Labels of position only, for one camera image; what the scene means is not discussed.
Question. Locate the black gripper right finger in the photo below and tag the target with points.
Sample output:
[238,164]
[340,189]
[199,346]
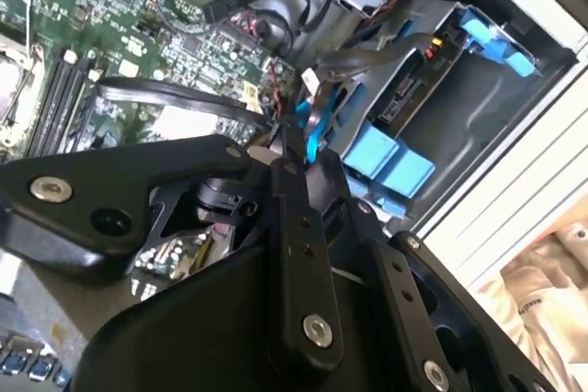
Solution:
[413,282]

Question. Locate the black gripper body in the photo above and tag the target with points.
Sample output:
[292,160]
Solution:
[193,328]

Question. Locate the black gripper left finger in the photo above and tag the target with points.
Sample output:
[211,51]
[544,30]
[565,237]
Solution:
[92,181]

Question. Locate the hard disk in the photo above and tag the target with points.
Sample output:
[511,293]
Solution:
[422,80]

